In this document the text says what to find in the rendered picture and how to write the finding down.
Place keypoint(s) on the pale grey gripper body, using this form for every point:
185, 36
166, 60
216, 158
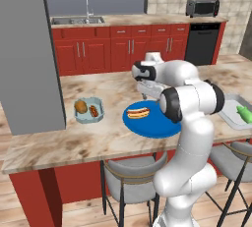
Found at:
151, 88

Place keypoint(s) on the green vegetable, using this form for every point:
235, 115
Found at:
245, 113

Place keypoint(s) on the hot dog in bun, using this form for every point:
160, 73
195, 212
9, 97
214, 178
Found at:
138, 112

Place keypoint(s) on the red-brown sausage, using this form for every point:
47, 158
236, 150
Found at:
94, 111

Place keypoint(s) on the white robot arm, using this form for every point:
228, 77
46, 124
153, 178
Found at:
192, 129

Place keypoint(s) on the brown round cooked food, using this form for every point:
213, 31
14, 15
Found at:
80, 106

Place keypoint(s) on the steel sink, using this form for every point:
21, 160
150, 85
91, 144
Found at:
72, 20

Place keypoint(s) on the grey tupperware container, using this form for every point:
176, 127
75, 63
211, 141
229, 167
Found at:
229, 116

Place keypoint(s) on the silver tap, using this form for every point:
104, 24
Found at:
87, 10

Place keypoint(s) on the large blue plate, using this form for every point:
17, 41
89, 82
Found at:
154, 126

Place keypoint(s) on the red island counter base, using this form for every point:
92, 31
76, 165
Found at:
46, 191

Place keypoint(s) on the black toaster oven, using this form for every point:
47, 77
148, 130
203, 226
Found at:
202, 7

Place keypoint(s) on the light blue tupperware container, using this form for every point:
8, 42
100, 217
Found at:
98, 119

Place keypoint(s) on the grey bar stool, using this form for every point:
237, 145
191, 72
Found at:
229, 163
131, 181

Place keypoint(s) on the black dishwasher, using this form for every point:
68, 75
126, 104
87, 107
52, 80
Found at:
201, 44

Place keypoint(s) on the red cupboard run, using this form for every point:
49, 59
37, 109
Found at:
108, 49

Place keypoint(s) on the grey fridge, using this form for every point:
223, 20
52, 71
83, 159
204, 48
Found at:
26, 57

